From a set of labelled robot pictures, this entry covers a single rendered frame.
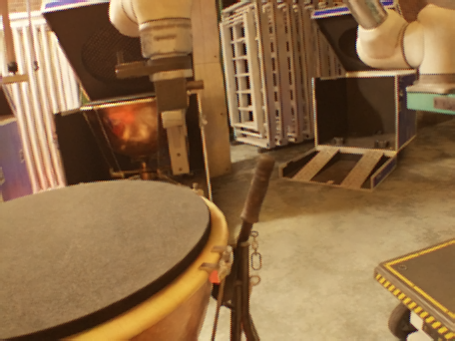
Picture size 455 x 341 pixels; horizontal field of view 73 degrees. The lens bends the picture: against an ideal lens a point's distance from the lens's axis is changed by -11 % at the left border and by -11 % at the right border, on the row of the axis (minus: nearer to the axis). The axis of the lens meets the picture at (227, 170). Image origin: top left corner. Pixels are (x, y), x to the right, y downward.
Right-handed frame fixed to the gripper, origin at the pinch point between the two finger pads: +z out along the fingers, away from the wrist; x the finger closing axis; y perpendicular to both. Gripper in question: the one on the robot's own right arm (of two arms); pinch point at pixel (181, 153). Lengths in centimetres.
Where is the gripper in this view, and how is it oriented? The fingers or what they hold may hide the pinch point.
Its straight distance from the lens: 62.4
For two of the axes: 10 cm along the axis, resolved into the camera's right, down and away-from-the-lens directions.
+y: 9.9, -1.2, 0.7
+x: -1.0, -2.5, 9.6
